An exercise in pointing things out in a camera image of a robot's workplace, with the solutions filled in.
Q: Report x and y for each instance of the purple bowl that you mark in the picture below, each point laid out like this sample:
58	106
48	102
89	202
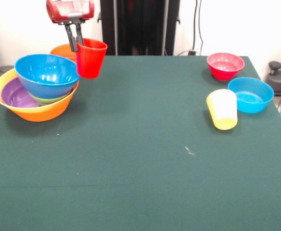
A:
13	96

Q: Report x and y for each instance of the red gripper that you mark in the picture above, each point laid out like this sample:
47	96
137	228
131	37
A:
68	10

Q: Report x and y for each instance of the yellow cup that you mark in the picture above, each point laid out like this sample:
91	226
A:
222	108

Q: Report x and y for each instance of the small green bowl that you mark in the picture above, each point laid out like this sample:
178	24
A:
49	99

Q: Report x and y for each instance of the large yellow bowl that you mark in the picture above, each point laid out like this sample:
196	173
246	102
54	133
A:
44	113

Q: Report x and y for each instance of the deep blue bowl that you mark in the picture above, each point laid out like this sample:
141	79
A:
46	72

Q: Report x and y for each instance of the small orange bowl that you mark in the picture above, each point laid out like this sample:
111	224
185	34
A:
61	51

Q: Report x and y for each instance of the shallow blue bowl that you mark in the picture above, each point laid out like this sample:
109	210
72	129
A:
251	96

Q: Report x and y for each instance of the red cup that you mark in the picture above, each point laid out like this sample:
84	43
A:
90	60

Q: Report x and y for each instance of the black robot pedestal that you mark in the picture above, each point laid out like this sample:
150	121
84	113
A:
140	24

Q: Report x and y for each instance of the small pink bowl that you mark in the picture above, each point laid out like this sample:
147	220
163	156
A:
224	65

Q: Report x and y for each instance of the dark green tablecloth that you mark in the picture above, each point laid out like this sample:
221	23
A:
131	168

